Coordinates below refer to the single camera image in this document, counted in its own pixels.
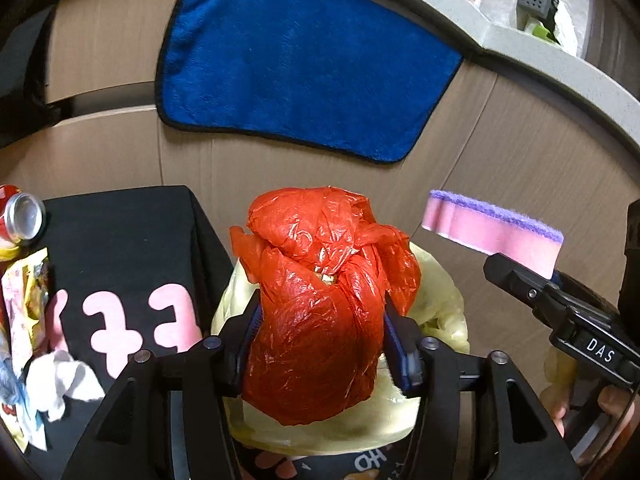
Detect blue towel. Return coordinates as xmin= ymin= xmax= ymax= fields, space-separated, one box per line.
xmin=154 ymin=0 xmax=465 ymax=164

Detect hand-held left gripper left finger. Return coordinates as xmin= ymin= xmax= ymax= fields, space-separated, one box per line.
xmin=60 ymin=302 xmax=263 ymax=480

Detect pink purple sponge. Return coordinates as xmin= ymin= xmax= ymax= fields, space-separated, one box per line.
xmin=421 ymin=189 xmax=565 ymax=276

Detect yellow snack wrapper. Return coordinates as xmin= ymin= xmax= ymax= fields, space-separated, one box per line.
xmin=0 ymin=247 xmax=53 ymax=376

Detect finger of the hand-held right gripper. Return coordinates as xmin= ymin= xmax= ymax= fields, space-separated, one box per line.
xmin=552 ymin=270 xmax=621 ymax=317
xmin=482 ymin=252 xmax=572 ymax=332

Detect red soda can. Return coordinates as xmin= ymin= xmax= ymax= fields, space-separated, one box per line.
xmin=0 ymin=184 xmax=47 ymax=248

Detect pale yellow trash bag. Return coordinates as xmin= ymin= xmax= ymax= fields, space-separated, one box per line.
xmin=210 ymin=240 xmax=576 ymax=458

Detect green white packet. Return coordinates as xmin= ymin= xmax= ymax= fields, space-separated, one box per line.
xmin=522 ymin=10 xmax=576 ymax=53

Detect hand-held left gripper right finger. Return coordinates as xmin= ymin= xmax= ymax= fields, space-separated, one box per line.
xmin=382 ymin=295 xmax=583 ymax=480

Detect person's right hand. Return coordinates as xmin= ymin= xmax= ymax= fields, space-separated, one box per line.
xmin=577 ymin=384 xmax=640 ymax=466

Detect blue white wrapper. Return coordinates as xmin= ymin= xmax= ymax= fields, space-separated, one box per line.
xmin=0 ymin=355 xmax=51 ymax=453

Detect red plastic bag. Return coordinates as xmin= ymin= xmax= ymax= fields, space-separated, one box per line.
xmin=229 ymin=186 xmax=422 ymax=427

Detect black perforated container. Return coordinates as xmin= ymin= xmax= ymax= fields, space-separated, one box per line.
xmin=517 ymin=0 xmax=551 ymax=21

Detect black printed cloth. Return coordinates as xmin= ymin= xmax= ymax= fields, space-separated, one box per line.
xmin=0 ymin=185 xmax=401 ymax=480

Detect white crumpled tissue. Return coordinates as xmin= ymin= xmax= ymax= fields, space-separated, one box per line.
xmin=25 ymin=349 xmax=106 ymax=421

